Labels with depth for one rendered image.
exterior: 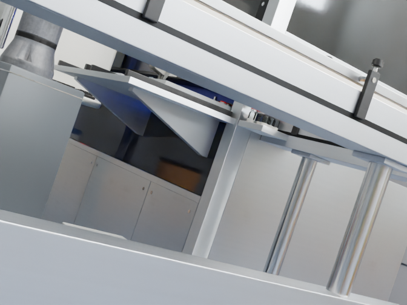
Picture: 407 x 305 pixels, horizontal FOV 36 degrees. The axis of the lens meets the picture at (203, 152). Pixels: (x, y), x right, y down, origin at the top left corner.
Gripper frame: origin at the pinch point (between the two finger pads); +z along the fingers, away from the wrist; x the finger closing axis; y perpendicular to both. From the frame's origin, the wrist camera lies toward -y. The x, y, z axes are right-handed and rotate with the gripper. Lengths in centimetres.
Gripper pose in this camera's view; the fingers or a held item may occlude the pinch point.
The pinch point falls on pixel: (162, 80)
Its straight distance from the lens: 200.5
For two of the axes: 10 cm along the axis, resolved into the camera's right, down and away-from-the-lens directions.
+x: 5.1, 1.7, -8.4
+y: -7.9, -2.8, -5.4
